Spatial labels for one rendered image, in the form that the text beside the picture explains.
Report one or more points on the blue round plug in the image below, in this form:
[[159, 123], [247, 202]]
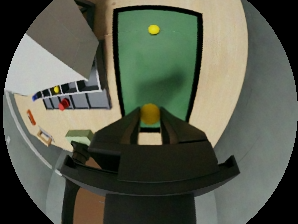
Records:
[[34, 97]]

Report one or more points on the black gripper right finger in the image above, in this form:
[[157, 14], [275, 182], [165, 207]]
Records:
[[179, 130]]

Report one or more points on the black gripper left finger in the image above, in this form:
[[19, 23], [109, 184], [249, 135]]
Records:
[[121, 129]]

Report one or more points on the red plug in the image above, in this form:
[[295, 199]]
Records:
[[64, 104]]

